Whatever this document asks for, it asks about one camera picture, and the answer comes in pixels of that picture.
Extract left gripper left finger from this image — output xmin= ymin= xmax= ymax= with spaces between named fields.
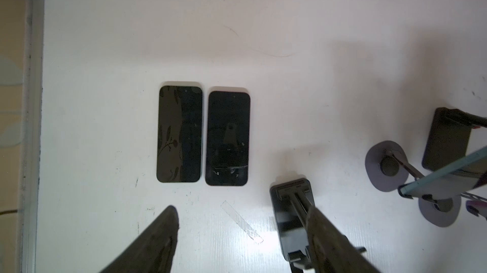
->
xmin=102 ymin=205 xmax=179 ymax=272

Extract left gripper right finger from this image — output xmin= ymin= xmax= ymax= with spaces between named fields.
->
xmin=306 ymin=206 xmax=378 ymax=272

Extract front left grey phone stand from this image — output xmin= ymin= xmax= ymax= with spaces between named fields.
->
xmin=270 ymin=178 xmax=366 ymax=272

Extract back left grey phone stand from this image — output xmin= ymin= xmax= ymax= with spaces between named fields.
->
xmin=365 ymin=141 xmax=424 ymax=192

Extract middle grey phone stand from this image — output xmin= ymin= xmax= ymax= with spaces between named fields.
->
xmin=419 ymin=193 xmax=486 ymax=227

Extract red-edged black phone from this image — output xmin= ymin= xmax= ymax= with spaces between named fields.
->
xmin=398 ymin=147 xmax=486 ymax=200

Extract clear tape strip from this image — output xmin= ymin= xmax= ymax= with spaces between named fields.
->
xmin=221 ymin=201 xmax=263 ymax=244

